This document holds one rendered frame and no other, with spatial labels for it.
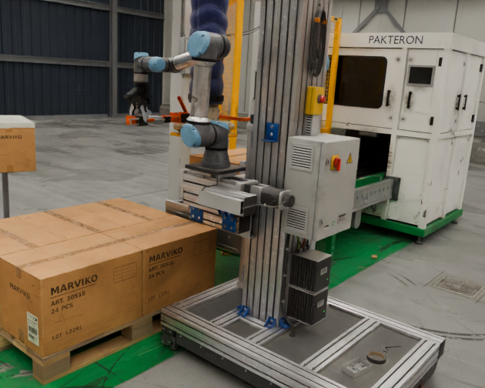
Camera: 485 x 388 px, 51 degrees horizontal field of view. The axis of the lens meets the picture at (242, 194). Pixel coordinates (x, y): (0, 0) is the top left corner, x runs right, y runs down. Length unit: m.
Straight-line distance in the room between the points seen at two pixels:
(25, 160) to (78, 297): 2.06
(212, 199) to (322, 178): 0.53
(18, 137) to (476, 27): 9.43
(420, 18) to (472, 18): 1.07
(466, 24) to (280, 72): 9.50
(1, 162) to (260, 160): 2.49
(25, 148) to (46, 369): 2.24
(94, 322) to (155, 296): 0.41
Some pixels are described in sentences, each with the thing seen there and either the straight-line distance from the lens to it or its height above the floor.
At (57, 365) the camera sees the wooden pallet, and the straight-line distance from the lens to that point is 2.74.
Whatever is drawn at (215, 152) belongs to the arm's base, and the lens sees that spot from 2.52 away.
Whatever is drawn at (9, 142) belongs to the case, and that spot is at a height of 0.86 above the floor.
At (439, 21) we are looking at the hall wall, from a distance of 11.97.
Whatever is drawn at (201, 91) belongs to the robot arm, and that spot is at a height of 1.41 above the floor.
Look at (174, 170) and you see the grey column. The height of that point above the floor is 0.63.
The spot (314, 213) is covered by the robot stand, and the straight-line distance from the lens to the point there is 2.36.
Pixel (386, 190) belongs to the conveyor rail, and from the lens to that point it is 5.01.
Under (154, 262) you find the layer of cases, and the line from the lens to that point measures 2.89.
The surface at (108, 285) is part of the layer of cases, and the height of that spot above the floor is 0.40.
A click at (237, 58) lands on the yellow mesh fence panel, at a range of 4.08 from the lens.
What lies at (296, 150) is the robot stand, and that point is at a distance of 2.37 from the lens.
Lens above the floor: 1.50
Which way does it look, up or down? 13 degrees down
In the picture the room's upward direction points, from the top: 3 degrees clockwise
